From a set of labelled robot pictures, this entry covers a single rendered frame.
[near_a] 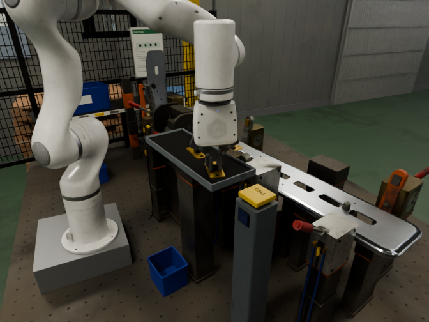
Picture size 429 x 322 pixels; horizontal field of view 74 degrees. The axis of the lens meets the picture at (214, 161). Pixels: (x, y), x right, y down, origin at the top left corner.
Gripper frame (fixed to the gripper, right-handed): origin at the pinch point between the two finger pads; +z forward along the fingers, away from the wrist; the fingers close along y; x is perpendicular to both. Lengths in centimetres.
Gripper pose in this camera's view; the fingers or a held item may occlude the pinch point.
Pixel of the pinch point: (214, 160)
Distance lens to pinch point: 71.4
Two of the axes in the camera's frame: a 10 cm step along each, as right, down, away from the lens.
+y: 9.8, -0.9, 1.9
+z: 0.0, 9.0, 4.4
